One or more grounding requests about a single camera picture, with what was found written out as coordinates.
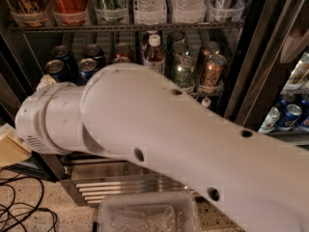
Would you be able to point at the green can front middle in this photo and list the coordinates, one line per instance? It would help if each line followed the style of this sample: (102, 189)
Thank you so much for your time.
(183, 70)

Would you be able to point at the clear water bottle right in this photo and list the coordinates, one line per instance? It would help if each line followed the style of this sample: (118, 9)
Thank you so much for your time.
(188, 11)

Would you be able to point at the copper can back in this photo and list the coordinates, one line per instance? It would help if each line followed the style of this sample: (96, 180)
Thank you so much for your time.
(206, 50)

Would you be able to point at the red cola can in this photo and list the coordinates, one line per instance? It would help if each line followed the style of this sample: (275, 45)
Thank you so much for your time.
(71, 12)

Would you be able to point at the cream foam padded gripper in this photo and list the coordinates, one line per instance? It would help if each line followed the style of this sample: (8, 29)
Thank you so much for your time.
(31, 118)

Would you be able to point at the top wire shelf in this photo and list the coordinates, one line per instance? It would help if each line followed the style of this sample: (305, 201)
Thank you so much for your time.
(127, 27)

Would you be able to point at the copper can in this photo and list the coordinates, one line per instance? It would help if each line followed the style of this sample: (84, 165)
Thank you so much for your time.
(206, 50)
(211, 72)

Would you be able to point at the orange-red can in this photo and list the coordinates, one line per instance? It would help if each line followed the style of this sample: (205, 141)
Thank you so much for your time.
(121, 60)
(123, 50)

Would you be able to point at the orange-red can front middle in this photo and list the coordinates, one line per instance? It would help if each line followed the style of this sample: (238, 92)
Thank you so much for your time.
(121, 60)

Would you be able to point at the right fridge glass door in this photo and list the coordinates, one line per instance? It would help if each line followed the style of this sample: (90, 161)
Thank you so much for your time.
(275, 34)

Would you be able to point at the blue can back left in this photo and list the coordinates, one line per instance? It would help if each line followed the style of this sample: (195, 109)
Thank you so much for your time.
(64, 53)

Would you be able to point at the clear water bottle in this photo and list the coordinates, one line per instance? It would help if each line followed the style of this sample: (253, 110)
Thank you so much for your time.
(150, 12)
(188, 11)

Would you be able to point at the green can behind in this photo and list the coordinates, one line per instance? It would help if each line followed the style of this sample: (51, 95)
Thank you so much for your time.
(178, 50)

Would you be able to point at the orange-red can back middle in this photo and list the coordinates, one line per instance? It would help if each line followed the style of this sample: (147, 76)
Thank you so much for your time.
(123, 50)

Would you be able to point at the blue can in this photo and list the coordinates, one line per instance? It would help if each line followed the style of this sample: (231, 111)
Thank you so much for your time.
(64, 53)
(58, 70)
(86, 69)
(95, 52)

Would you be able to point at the copper can front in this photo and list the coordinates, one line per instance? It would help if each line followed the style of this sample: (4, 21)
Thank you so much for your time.
(211, 72)

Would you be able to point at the silver can top shelf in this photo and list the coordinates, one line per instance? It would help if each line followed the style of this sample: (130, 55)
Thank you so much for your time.
(225, 10)

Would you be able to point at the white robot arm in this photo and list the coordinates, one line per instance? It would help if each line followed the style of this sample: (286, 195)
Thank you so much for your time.
(129, 112)

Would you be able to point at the clear water bottle left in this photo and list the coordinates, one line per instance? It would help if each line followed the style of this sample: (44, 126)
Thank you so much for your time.
(150, 12)

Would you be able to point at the tea bottle white cap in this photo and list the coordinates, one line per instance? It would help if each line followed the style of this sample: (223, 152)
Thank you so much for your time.
(154, 56)

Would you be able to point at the clear plastic bin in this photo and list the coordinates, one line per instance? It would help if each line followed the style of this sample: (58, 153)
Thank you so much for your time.
(172, 211)

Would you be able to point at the blue pepsi can right fridge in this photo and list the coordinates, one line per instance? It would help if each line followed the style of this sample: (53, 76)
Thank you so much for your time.
(288, 117)

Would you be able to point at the steel fridge base grille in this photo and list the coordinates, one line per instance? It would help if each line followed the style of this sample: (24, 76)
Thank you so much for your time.
(87, 180)

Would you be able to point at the blue can front left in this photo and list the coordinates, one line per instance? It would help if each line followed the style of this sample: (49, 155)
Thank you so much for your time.
(58, 70)

